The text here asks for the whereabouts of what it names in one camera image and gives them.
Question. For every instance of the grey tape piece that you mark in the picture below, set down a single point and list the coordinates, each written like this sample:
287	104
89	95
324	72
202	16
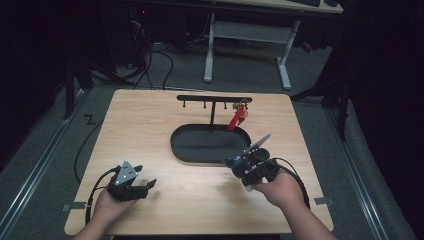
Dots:
75	206
323	201

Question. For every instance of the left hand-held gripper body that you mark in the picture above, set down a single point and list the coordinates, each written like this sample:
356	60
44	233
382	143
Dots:
125	186

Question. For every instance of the small red object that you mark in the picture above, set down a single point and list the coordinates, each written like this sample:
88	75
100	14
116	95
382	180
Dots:
307	47

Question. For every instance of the black key rack with tray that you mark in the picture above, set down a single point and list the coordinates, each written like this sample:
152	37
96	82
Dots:
210	143

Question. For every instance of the metal floor rail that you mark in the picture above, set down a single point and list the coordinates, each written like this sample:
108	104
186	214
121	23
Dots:
356	173
36	166

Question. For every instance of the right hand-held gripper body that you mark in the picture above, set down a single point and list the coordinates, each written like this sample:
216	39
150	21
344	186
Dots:
263	165

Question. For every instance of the black keyboard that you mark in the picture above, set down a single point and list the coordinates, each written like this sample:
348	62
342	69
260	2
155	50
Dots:
305	2

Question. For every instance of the black stand leg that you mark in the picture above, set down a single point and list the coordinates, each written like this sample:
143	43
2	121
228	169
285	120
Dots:
69	90
341	110

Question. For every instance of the person's right hand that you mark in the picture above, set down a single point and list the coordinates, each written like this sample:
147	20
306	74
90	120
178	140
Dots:
283	191

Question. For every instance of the black computer tower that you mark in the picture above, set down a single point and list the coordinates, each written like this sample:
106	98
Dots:
138	33

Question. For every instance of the person's left hand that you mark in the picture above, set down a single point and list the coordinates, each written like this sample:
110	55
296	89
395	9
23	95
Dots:
111	206

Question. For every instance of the white frame desk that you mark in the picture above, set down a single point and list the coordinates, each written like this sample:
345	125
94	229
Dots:
250	31

